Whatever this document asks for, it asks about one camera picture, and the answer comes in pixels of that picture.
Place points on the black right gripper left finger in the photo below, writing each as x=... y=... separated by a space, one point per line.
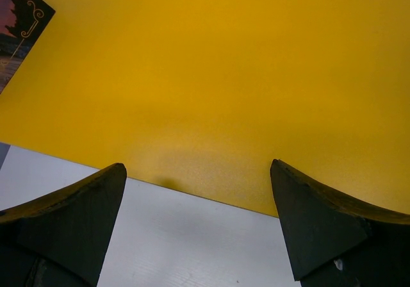
x=61 y=238

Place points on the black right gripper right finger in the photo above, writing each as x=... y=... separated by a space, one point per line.
x=335 y=239

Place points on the Jane Eyre book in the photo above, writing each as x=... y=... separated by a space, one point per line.
x=22 y=23

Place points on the blue yellow wooden bookshelf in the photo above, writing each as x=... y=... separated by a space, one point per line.
x=201 y=96

